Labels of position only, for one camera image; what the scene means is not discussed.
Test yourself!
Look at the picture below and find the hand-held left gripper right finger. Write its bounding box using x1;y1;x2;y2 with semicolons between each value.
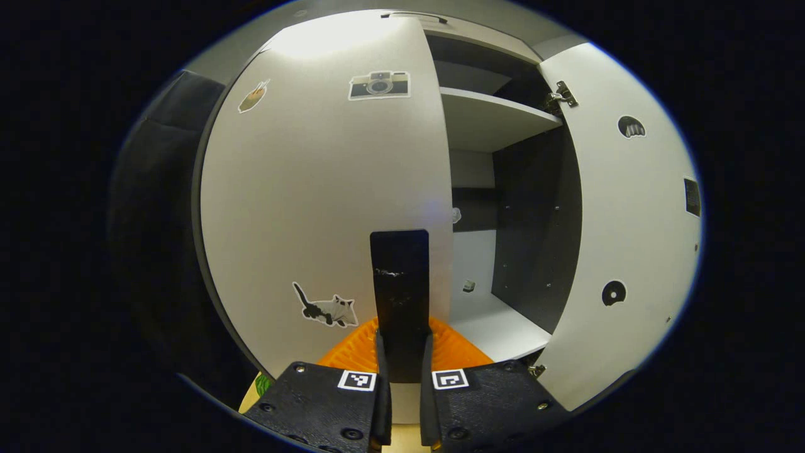
419;316;571;452

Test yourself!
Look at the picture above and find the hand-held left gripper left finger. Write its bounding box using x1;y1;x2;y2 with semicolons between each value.
241;316;393;453

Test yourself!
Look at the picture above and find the black door handle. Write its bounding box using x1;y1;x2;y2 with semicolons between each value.
369;229;431;384

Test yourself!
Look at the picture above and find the white double-door shoe cabinet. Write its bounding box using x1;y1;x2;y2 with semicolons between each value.
192;8;703;413

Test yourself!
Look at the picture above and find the white cabinet door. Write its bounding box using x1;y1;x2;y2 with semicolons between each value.
200;14;455;379
533;42;703;413

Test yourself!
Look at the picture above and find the white cabinet shelf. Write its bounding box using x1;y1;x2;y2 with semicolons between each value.
448;291;554;363
439;86;564;153

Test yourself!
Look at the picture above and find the curved metal pull handle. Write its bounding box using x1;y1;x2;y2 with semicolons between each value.
380;11;449;25

